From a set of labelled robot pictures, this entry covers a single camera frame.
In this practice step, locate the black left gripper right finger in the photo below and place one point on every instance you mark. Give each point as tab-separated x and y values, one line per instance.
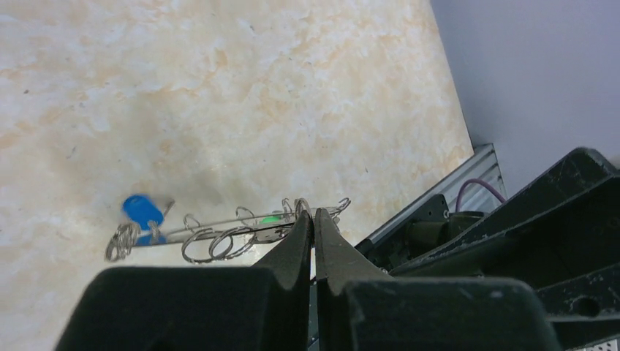
361	307

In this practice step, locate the green plastic key tag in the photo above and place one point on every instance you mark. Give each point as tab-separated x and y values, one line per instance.
271	219

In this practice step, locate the blue plastic key tag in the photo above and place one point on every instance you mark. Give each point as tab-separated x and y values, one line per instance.
141	209

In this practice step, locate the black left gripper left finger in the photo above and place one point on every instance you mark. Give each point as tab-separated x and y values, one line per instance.
264	306

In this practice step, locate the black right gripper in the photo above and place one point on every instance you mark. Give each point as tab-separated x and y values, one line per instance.
562	225

